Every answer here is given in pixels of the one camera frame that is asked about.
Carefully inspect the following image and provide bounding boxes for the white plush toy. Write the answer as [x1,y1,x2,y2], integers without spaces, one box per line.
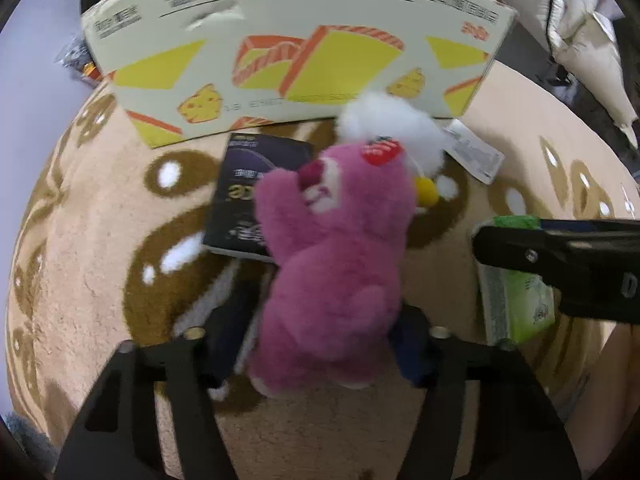
[336,89,505,211]

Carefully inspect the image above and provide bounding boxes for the beige butterfly blanket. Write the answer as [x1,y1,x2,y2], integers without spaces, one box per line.
[5,60,640,480]

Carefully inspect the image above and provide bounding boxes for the green tissue pack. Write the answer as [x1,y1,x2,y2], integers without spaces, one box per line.
[477,215,556,346]

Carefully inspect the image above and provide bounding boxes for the flat black box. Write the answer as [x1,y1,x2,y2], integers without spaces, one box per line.
[201,131,315,263]

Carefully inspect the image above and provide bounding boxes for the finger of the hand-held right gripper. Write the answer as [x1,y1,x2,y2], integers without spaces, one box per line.
[472,224,640,325]
[537,218,640,235]

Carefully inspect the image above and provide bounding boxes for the printed cardboard box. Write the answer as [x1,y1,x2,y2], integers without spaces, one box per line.
[80,0,520,150]

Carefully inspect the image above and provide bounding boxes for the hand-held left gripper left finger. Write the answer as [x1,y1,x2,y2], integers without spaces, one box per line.
[54,280,263,480]

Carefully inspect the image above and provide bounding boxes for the pink plush bear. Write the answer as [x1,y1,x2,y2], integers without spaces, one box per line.
[248,137,418,398]

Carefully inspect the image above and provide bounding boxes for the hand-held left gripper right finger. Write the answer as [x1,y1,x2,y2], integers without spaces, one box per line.
[390,305,583,480]

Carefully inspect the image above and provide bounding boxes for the grey fluffy cloth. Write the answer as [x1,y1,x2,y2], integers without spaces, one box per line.
[5,412,61,476]

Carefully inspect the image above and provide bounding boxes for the white padded armchair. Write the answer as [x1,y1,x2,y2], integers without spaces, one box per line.
[492,0,640,151]

